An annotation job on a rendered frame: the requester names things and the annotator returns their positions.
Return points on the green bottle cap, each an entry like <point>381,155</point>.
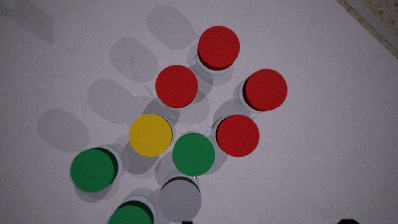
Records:
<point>139,207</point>
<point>94,169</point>
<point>193,153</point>

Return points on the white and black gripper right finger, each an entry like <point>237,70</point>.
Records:
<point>348,221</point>

